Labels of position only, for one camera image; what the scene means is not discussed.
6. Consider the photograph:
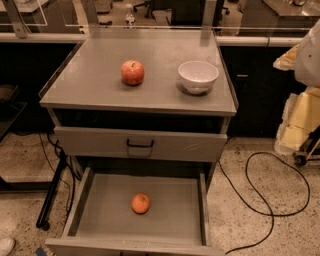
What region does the red apple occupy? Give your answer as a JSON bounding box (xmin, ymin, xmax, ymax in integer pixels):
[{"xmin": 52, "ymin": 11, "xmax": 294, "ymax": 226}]
[{"xmin": 120, "ymin": 60, "xmax": 145, "ymax": 86}]

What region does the black drawer handle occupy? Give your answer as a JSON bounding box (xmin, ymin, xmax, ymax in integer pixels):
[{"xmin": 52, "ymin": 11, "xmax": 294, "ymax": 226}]
[{"xmin": 126, "ymin": 139, "xmax": 154, "ymax": 148}]

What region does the white ceramic bowl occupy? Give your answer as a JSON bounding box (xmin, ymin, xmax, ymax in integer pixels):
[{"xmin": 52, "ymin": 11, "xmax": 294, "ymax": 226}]
[{"xmin": 178, "ymin": 61, "xmax": 219, "ymax": 94}]

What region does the white horizontal rail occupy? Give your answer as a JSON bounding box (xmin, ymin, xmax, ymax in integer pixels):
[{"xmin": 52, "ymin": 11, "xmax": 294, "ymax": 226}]
[{"xmin": 0, "ymin": 33, "xmax": 301, "ymax": 47}]

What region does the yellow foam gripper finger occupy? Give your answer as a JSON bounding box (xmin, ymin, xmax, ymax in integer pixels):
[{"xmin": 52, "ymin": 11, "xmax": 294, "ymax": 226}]
[
  {"xmin": 273, "ymin": 44, "xmax": 299, "ymax": 71},
  {"xmin": 274, "ymin": 87, "xmax": 320, "ymax": 155}
]

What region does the black table leg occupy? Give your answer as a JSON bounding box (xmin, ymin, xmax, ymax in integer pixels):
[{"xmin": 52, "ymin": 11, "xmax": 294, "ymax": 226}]
[{"xmin": 36, "ymin": 151, "xmax": 66, "ymax": 231}]

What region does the orange fruit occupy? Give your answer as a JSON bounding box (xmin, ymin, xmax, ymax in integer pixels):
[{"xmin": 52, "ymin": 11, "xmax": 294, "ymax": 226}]
[{"xmin": 131, "ymin": 193, "xmax": 150, "ymax": 214}]

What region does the clear water bottle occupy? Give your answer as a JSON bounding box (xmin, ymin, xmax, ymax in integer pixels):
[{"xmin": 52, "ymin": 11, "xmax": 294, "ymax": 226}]
[{"xmin": 125, "ymin": 4, "xmax": 135, "ymax": 28}]

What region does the black floor cable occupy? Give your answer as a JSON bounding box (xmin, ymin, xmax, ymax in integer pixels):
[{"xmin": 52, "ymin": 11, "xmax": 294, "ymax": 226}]
[{"xmin": 218, "ymin": 151, "xmax": 312, "ymax": 255}]

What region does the black caster wheel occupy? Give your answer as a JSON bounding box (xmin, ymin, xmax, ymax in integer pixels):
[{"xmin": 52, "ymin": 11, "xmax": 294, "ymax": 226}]
[{"xmin": 294, "ymin": 155, "xmax": 307, "ymax": 167}]

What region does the grey drawer cabinet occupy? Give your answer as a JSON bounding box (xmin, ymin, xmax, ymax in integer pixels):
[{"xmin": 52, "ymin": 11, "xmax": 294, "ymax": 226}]
[{"xmin": 38, "ymin": 27, "xmax": 240, "ymax": 256}]

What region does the open grey middle drawer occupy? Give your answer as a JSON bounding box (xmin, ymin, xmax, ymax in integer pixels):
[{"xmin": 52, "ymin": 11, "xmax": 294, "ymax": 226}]
[{"xmin": 46, "ymin": 168, "xmax": 224, "ymax": 256}]

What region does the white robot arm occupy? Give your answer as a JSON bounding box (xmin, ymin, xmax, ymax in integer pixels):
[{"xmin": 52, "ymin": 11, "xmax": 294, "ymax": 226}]
[{"xmin": 273, "ymin": 20, "xmax": 320, "ymax": 155}]

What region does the black office chair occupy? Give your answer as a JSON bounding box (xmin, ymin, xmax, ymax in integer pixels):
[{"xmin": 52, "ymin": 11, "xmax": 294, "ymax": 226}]
[{"xmin": 133, "ymin": 0, "xmax": 154, "ymax": 18}]

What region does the white shoe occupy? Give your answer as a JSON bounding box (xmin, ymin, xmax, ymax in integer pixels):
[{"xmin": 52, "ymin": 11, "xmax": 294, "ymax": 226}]
[{"xmin": 0, "ymin": 236, "xmax": 15, "ymax": 256}]

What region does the closed grey top drawer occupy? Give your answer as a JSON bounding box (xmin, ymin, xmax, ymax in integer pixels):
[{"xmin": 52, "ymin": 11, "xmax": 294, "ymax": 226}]
[{"xmin": 54, "ymin": 126, "xmax": 227, "ymax": 162}]

